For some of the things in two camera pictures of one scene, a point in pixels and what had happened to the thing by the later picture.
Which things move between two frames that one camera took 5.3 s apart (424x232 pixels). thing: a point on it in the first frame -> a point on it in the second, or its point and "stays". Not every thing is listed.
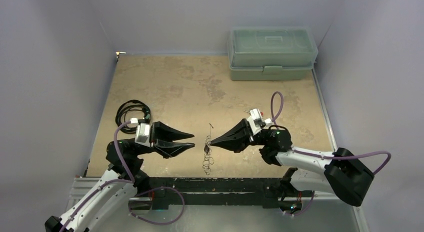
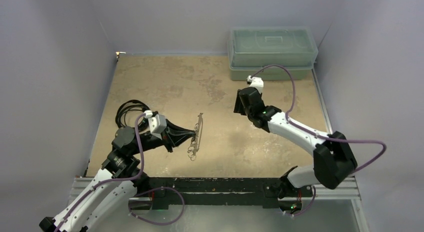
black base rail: (215, 191) stays
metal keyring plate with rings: (208, 160) -> (193, 149)
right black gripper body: (248, 133) -> (241, 102)
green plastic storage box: (272, 53) stays
